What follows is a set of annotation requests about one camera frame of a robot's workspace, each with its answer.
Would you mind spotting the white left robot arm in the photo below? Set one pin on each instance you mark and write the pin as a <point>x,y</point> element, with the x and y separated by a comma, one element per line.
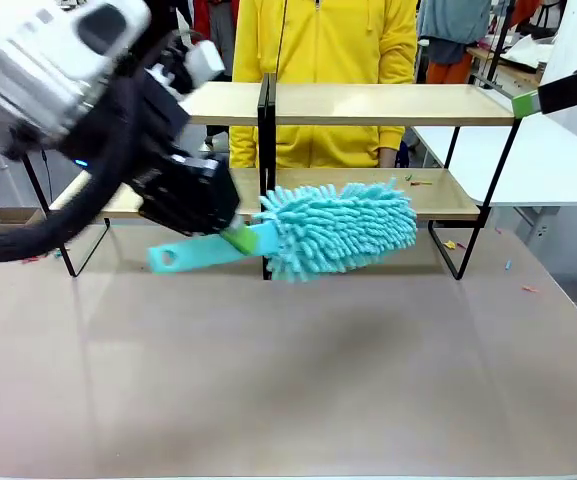
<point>43,60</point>

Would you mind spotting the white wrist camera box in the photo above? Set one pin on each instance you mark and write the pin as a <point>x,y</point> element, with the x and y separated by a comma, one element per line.
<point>205,65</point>

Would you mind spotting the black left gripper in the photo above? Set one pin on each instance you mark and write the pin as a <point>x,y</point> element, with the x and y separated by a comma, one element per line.
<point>188,192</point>

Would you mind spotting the orange garment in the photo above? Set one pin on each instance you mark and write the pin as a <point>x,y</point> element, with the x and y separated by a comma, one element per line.
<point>449,70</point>

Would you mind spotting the teal chenille duster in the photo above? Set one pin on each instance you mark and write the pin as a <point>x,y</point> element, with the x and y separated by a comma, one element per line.
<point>338,230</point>

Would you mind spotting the person left forearm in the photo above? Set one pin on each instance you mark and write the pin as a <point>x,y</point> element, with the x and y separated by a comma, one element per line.
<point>388,157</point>

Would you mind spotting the wooden workbench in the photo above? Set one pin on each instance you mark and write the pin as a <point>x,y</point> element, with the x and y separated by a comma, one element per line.
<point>505,62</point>

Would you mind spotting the cardboard box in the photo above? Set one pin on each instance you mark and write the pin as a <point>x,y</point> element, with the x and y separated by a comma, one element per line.
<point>10,220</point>

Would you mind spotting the yellow hoodie person torso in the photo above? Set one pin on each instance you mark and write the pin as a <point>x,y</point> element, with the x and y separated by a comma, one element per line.
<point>318,50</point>

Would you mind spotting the black metal pole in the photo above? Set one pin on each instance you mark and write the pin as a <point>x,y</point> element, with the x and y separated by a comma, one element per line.
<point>499,40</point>

